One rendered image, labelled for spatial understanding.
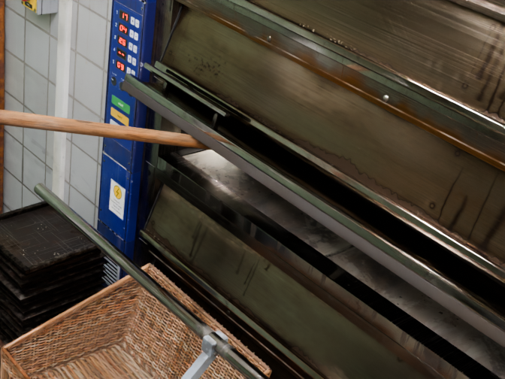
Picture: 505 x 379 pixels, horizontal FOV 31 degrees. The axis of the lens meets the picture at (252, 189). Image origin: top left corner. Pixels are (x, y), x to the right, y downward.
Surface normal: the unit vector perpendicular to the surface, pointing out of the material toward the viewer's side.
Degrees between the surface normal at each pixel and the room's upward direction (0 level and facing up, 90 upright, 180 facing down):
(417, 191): 70
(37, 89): 90
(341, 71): 90
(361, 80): 90
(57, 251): 0
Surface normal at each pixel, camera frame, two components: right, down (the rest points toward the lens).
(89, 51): -0.74, 0.22
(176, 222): -0.65, -0.08
